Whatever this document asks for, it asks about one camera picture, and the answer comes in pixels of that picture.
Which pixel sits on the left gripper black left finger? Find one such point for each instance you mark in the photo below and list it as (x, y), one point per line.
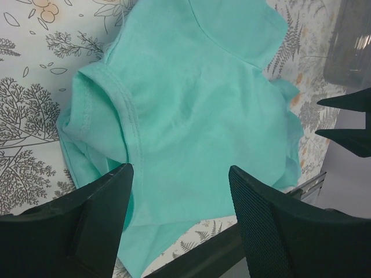
(76, 235)

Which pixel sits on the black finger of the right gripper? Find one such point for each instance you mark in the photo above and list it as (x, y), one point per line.
(358, 101)
(356, 141)

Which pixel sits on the floral patterned table mat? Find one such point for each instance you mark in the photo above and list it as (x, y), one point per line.
(43, 44)

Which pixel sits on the teal t shirt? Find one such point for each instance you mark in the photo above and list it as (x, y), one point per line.
(181, 96)

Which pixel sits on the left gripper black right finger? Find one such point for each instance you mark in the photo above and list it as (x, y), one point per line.
(285, 237)

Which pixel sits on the clear plastic bin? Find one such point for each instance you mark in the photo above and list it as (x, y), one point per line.
(348, 60)

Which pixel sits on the aluminium frame rail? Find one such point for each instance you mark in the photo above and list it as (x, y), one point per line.
(309, 189)

